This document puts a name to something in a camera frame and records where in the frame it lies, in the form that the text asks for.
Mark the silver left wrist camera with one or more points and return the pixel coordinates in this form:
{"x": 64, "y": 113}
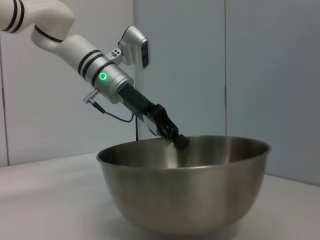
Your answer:
{"x": 132, "y": 47}

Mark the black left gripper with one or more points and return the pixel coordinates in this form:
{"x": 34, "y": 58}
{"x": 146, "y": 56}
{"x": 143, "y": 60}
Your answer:
{"x": 136, "y": 105}

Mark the stainless steel mixing bowl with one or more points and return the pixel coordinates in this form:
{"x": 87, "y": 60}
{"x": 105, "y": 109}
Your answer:
{"x": 187, "y": 190}

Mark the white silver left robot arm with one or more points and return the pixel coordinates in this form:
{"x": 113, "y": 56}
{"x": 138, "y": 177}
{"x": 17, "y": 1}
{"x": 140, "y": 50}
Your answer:
{"x": 75, "y": 50}

